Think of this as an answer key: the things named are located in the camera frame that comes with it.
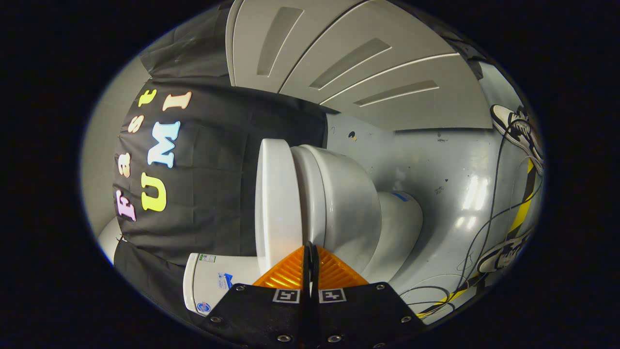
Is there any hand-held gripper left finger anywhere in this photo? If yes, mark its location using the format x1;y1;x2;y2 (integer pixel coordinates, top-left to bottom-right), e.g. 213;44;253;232
199;241;314;349

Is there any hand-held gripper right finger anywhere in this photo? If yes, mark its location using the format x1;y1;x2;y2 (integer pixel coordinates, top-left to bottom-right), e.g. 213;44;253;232
312;241;428;349

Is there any white ceramic toilet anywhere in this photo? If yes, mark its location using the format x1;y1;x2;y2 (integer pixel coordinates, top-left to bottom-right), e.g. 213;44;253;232
183;144;423;317

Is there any white toilet seat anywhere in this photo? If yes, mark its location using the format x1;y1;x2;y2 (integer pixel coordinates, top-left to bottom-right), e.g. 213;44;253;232
290;144;330;248

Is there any person's black white sneaker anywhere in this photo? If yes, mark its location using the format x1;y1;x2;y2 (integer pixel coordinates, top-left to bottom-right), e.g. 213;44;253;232
477;231;534;273
490;104;544;175

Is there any black backdrop cloth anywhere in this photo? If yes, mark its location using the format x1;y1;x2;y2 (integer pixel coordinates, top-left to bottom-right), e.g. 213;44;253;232
112;5;340;330

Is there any white panelled board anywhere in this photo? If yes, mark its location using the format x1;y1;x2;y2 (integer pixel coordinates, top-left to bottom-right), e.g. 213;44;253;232
225;0;494;132

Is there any thin black cable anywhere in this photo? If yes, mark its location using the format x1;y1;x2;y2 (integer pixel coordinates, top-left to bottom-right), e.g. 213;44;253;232
477;119;533;274
400;191;539;316

